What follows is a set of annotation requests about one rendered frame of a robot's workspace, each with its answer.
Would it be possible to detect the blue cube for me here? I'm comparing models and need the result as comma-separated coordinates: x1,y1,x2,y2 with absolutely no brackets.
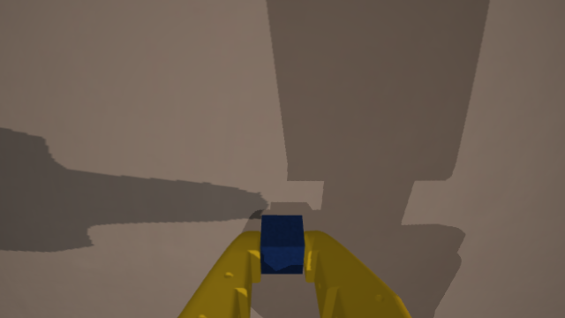
260,215,305,274

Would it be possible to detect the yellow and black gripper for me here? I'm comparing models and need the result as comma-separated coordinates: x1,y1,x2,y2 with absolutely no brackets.
178,231,411,318

